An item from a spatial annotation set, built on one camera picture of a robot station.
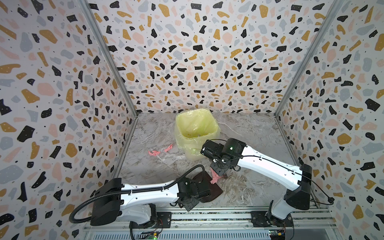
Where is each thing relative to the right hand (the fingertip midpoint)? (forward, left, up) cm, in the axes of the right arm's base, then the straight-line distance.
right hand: (216, 165), depth 72 cm
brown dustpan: (-6, -1, -21) cm, 22 cm away
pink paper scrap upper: (+21, +29, -18) cm, 40 cm away
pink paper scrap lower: (+1, -1, -19) cm, 19 cm away
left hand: (-12, +12, -13) cm, 22 cm away
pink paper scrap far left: (+16, +38, -18) cm, 45 cm away
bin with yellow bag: (+30, +13, -8) cm, 34 cm away
